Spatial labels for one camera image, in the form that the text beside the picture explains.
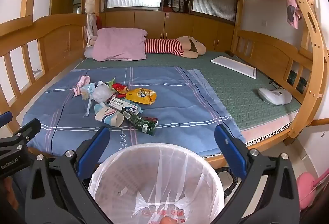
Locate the black corrugated hose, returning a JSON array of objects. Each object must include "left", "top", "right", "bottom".
[{"left": 217, "top": 166, "right": 238, "bottom": 199}]

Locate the white handheld vacuum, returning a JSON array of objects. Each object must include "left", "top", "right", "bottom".
[{"left": 258, "top": 87, "right": 293, "bottom": 106}]

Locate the blue face mask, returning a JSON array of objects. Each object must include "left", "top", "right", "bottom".
[{"left": 83, "top": 96, "right": 107, "bottom": 118}]

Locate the pink pillow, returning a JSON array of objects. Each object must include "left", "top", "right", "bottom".
[{"left": 92, "top": 28, "right": 148, "bottom": 62}]

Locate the white red hanging cloth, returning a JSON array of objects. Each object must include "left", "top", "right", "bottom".
[{"left": 86, "top": 14, "right": 102, "bottom": 41}]

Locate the white blue paper cup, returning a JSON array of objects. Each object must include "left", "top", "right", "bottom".
[{"left": 94, "top": 107, "right": 124, "bottom": 127}]

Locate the dark green drink carton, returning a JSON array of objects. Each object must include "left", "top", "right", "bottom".
[{"left": 123, "top": 112, "right": 159, "bottom": 136}]

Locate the pink stool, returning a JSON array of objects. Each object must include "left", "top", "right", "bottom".
[{"left": 295, "top": 168, "right": 329, "bottom": 211}]

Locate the pink mattress cover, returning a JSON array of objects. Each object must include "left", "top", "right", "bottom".
[{"left": 239, "top": 111, "right": 300, "bottom": 147}]

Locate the white teal medicine box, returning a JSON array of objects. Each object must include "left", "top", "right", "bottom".
[{"left": 108, "top": 97, "right": 139, "bottom": 115}]

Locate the green white wrapper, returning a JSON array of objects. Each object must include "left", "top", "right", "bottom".
[{"left": 104, "top": 77, "right": 117, "bottom": 90}]

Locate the wooden bunk bed frame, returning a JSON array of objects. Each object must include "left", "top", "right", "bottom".
[{"left": 0, "top": 0, "right": 329, "bottom": 170}]

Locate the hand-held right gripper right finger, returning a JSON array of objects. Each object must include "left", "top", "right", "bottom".
[{"left": 214, "top": 124, "right": 301, "bottom": 224}]

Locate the yellow snack bag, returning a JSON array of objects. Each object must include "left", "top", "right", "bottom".
[{"left": 125, "top": 87, "right": 157, "bottom": 106}]

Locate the white flat board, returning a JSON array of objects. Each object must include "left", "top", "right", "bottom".
[{"left": 210, "top": 55, "right": 257, "bottom": 79}]

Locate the white mesh trash bin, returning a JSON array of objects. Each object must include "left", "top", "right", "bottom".
[{"left": 88, "top": 143, "right": 225, "bottom": 224}]

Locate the white blue plastic wrapper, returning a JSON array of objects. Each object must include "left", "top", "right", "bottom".
[{"left": 80, "top": 83, "right": 99, "bottom": 100}]

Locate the green patterned bed mat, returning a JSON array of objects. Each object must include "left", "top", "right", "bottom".
[{"left": 74, "top": 51, "right": 301, "bottom": 132}]

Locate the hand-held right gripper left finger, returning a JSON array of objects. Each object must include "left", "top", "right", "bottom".
[{"left": 25, "top": 126, "right": 111, "bottom": 224}]

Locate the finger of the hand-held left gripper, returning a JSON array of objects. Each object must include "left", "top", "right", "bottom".
[
  {"left": 0, "top": 110, "right": 13, "bottom": 129},
  {"left": 0, "top": 118, "right": 42, "bottom": 155}
]

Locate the wooden wall cabinet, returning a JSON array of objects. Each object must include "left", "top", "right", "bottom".
[{"left": 99, "top": 10, "right": 235, "bottom": 52}]

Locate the pink hanging cloth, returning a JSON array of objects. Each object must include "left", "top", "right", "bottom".
[{"left": 286, "top": 0, "right": 303, "bottom": 30}]

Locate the white plastic bag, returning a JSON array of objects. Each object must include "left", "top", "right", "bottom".
[{"left": 92, "top": 81, "right": 114, "bottom": 102}]

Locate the pink wrapper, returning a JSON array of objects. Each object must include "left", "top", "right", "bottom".
[{"left": 74, "top": 76, "right": 91, "bottom": 97}]

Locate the blue plaid bed sheet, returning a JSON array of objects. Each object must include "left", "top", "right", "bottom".
[{"left": 22, "top": 66, "right": 247, "bottom": 158}]

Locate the red snack wrapper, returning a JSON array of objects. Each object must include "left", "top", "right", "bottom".
[{"left": 112, "top": 83, "right": 129, "bottom": 97}]

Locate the white hanging plush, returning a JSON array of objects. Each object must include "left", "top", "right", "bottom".
[{"left": 84, "top": 0, "right": 106, "bottom": 15}]

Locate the narrow frosted glass panel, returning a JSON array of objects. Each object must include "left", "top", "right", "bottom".
[{"left": 191, "top": 0, "right": 237, "bottom": 22}]

